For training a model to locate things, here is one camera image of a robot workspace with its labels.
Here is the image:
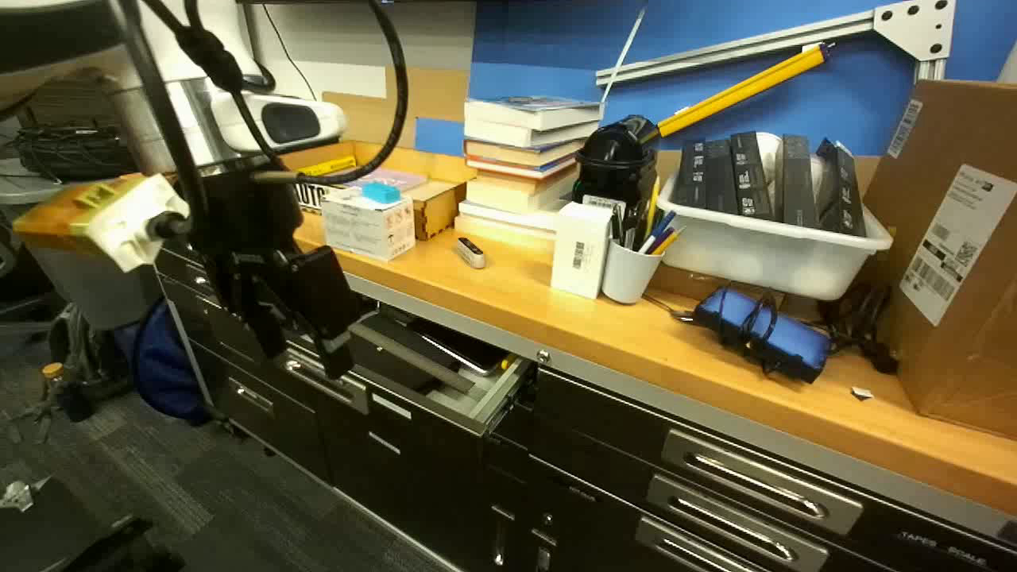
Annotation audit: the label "white upright carton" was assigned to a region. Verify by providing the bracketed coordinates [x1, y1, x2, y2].
[546, 199, 619, 301]

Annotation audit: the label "large cardboard box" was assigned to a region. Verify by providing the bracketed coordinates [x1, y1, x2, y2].
[861, 78, 1017, 446]

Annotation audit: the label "crumpled white paper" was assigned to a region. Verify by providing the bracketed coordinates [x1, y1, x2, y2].
[0, 473, 55, 518]

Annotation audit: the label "black device with label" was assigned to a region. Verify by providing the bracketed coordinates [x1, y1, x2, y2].
[567, 110, 667, 233]

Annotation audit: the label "grey drawer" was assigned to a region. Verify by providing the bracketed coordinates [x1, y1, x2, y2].
[281, 300, 532, 440]

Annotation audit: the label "black drawer cabinet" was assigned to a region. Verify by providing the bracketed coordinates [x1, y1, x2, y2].
[155, 248, 1017, 572]

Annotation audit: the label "black flat box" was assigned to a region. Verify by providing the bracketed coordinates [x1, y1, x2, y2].
[814, 138, 869, 239]
[670, 138, 736, 215]
[728, 128, 787, 223]
[774, 133, 827, 228]

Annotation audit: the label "white plastic bin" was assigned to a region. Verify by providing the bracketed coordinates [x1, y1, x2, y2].
[654, 172, 895, 305]

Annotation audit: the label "short silver drawer handle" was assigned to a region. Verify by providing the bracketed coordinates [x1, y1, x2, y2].
[365, 389, 420, 426]
[225, 379, 281, 421]
[363, 426, 405, 462]

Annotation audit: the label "aluminium rail with bracket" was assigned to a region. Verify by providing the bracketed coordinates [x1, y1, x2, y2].
[592, 0, 960, 91]

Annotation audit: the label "thick white book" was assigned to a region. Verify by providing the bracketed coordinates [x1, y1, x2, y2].
[461, 115, 596, 152]

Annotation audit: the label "small wooden box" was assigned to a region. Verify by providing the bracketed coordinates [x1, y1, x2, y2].
[405, 176, 473, 244]

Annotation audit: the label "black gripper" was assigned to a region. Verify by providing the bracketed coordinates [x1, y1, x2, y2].
[198, 172, 365, 381]

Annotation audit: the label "wide white book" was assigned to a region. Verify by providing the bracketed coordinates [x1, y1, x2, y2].
[454, 196, 565, 253]

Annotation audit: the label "blue bag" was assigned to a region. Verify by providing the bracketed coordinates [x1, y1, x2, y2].
[131, 300, 217, 430]

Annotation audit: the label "thin white strip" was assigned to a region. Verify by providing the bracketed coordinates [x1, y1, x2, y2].
[596, 8, 650, 115]

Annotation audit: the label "yellow flat item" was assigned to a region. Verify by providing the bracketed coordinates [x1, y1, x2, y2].
[297, 152, 365, 180]

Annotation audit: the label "white cup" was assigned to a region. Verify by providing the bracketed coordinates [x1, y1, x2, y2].
[596, 236, 667, 307]

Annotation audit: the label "blue bundled pouch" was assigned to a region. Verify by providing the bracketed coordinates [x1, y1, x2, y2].
[690, 282, 837, 384]

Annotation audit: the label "white wall hooks box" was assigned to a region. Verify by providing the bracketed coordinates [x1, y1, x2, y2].
[313, 180, 420, 263]

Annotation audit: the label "yellow bar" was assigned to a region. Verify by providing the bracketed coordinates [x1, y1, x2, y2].
[654, 42, 830, 144]

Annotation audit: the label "black tangled cables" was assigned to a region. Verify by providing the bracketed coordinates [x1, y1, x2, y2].
[830, 276, 905, 376]

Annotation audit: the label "blue pen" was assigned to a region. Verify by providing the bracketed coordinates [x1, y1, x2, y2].
[645, 208, 680, 253]

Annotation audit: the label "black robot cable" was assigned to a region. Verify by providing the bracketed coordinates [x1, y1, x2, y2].
[137, 0, 412, 190]

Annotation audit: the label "long silver drawer handle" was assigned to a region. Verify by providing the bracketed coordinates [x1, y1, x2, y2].
[643, 471, 834, 572]
[631, 515, 761, 572]
[658, 426, 868, 536]

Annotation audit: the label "grey cover book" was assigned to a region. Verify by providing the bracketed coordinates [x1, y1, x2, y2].
[461, 97, 603, 133]

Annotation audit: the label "white wrist box yellow label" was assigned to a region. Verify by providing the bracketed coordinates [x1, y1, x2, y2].
[73, 172, 193, 275]

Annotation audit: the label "black stand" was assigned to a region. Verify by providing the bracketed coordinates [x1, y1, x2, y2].
[36, 300, 120, 430]

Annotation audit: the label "black bag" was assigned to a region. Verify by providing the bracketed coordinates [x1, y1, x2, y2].
[10, 120, 141, 188]

